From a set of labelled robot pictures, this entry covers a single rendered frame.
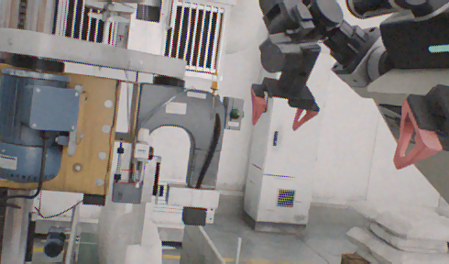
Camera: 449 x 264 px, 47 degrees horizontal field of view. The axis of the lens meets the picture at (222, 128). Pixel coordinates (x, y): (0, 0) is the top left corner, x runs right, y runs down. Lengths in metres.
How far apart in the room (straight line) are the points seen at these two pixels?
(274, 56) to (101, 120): 0.59
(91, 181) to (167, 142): 2.79
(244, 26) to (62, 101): 3.55
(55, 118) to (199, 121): 0.44
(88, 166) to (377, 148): 5.16
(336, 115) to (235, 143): 1.23
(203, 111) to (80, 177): 0.37
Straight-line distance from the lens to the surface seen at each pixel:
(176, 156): 4.20
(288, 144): 5.18
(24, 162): 1.21
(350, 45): 1.15
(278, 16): 1.06
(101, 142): 1.40
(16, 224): 1.52
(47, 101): 1.13
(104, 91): 1.39
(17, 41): 1.19
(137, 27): 3.63
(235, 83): 5.59
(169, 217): 4.31
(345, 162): 6.15
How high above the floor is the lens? 1.34
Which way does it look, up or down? 4 degrees down
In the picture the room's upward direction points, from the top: 8 degrees clockwise
